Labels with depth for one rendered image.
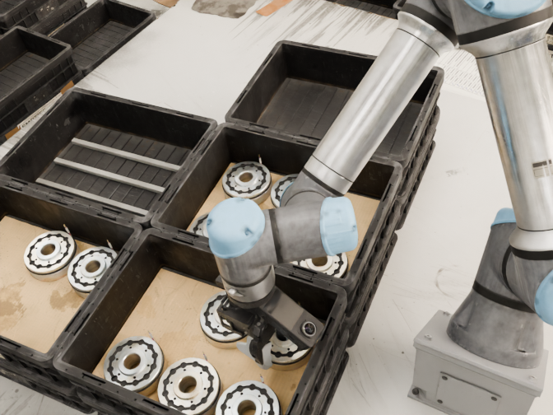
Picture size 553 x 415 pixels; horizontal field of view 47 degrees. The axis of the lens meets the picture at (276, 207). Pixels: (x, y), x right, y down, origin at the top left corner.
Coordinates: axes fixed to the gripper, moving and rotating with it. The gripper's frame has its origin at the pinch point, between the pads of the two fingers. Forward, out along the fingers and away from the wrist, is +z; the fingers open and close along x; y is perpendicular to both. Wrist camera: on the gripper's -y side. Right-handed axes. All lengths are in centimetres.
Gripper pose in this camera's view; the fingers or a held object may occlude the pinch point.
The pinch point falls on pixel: (277, 353)
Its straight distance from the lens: 109.2
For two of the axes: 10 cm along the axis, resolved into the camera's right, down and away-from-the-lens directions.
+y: -8.5, -3.3, 4.1
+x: -5.1, 6.9, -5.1
